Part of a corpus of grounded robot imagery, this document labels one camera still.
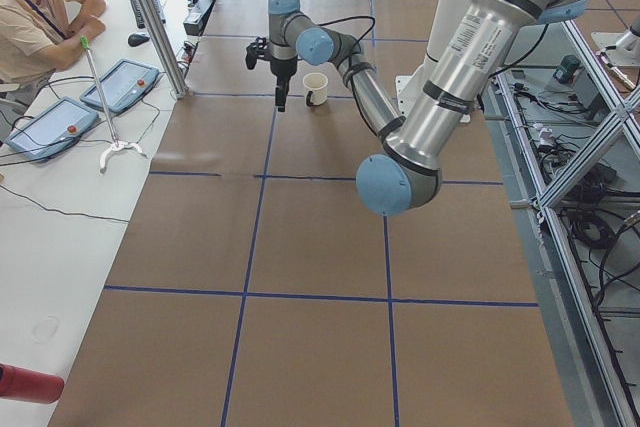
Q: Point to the near teach pendant tablet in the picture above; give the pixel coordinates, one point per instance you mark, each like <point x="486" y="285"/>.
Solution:
<point x="52" y="131"/>

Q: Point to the brown paper table cover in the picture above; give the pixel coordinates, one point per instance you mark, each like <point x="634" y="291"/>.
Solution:
<point x="253" y="288"/>

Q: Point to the seated person beige shirt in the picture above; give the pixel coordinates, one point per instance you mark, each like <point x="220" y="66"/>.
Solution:
<point x="39" y="37"/>

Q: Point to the white smiley mug black handle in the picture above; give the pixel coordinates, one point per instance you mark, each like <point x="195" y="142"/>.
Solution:
<point x="316" y="86"/>

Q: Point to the white stand green tipped pole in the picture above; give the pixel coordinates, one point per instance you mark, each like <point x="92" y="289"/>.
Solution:
<point x="117" y="145"/>

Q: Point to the red bottle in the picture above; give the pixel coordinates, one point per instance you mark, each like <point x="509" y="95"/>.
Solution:
<point x="30" y="386"/>

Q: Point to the black computer mouse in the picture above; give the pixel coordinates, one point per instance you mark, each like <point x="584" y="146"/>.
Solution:
<point x="137" y="39"/>

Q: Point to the far teach pendant tablet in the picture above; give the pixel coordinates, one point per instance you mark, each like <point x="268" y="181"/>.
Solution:
<point x="126" y="83"/>

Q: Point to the aluminium side frame rail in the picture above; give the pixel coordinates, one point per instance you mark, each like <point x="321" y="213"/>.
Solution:
<point x="572" y="158"/>

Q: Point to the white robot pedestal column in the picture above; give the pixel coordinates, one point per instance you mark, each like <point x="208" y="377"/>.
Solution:
<point x="446" y="21"/>

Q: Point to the teach pendant tablet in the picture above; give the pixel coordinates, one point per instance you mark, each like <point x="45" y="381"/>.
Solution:
<point x="52" y="131"/>
<point x="126" y="83"/>

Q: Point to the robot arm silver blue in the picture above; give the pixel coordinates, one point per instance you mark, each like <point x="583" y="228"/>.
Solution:
<point x="406" y="173"/>

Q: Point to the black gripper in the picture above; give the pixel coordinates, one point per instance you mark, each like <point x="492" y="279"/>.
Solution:
<point x="282" y="68"/>

